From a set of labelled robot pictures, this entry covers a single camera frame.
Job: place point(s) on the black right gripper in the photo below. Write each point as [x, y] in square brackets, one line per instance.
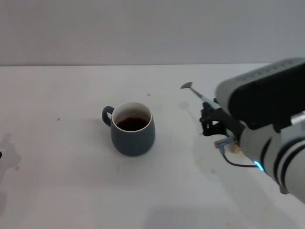
[236, 130]

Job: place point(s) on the dark grey ceramic cup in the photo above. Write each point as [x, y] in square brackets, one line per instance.
[133, 143]

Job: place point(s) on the light wooden bridge block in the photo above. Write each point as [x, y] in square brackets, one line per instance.
[235, 148]

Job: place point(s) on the dark coffee liquid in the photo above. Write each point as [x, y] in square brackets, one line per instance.
[132, 123]

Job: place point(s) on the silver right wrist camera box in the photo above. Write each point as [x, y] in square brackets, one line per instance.
[262, 102]

